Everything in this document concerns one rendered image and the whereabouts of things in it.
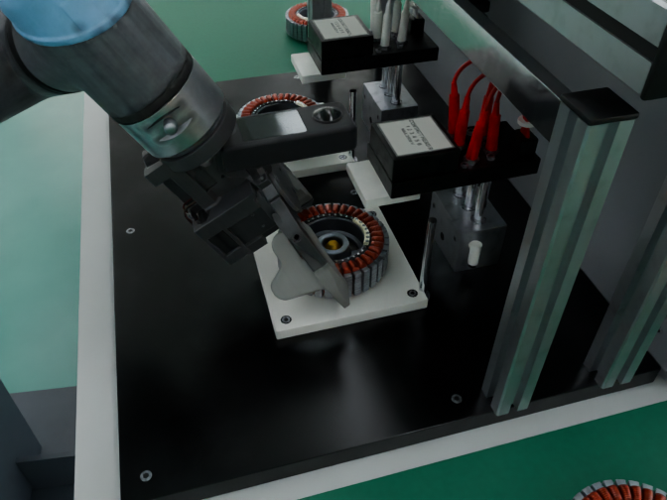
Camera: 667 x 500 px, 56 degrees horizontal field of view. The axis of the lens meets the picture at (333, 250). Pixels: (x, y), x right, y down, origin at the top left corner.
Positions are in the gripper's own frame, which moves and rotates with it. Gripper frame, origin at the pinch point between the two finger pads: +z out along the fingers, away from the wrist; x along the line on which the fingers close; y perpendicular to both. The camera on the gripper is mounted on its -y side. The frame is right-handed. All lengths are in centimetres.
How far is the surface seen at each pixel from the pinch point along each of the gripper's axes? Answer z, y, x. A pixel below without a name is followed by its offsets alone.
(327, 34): -7.7, -10.9, -22.8
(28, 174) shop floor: 37, 96, -146
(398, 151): -7.9, -10.7, 2.0
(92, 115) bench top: -7.9, 24.0, -42.8
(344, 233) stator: 1.1, -1.5, -2.3
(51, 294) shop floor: 42, 87, -87
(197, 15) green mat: 1, 8, -75
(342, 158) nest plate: 4.6, -4.5, -17.6
